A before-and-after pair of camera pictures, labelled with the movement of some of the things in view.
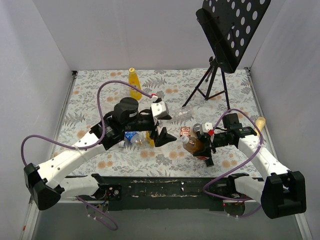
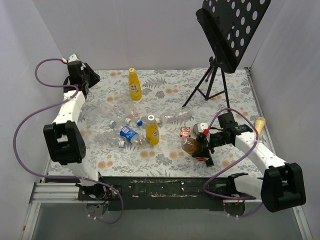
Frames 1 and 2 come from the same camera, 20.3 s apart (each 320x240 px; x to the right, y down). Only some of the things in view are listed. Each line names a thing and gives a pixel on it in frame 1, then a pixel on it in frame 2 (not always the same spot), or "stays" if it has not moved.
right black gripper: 210,144 stays
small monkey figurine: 185,131 stays
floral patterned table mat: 161,123 stays
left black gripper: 155,128 → 90,77
